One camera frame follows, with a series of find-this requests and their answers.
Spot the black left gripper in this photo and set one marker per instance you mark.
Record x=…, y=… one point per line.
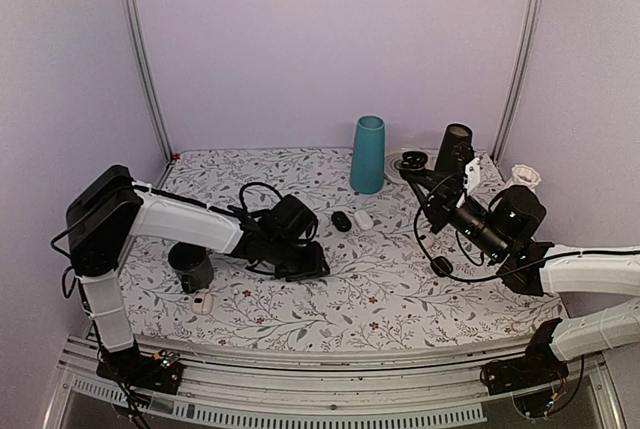
x=314, y=267

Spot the small black round case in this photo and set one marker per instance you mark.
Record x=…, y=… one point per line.
x=441, y=267

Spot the black oval earbud case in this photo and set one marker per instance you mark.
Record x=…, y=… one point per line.
x=341, y=221

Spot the black gold-trimmed earbud charging case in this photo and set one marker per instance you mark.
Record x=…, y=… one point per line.
x=413, y=160

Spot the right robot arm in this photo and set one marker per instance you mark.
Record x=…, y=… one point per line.
x=504, y=232

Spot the white ribbed vase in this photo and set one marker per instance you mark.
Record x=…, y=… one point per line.
x=525, y=176

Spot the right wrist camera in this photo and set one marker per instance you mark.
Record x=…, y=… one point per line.
x=467, y=166

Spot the teal cylindrical vase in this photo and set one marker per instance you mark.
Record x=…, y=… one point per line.
x=368, y=155

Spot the front aluminium rail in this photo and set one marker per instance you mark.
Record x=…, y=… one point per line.
x=416, y=388

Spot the floral patterned table mat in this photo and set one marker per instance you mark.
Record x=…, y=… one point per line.
x=381, y=293

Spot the dark brown tall vase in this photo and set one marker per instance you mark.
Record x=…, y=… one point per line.
x=455, y=133

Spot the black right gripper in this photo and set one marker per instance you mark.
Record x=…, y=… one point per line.
x=446, y=196

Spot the right rear aluminium frame post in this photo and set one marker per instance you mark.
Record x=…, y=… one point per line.
x=530, y=22

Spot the left rear aluminium frame post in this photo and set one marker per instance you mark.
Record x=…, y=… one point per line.
x=142, y=62

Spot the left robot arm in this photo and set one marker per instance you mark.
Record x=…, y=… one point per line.
x=116, y=207

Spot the aluminium frame post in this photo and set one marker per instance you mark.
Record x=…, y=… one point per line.
x=530, y=22
x=142, y=62

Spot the white square earbud case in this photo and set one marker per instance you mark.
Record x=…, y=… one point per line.
x=202, y=304

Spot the white swirl ceramic dish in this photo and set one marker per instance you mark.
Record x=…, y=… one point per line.
x=392, y=164

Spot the white oval earbud case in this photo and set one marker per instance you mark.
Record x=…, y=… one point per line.
x=363, y=220

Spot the dark grey mug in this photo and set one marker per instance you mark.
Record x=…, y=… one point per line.
x=192, y=266

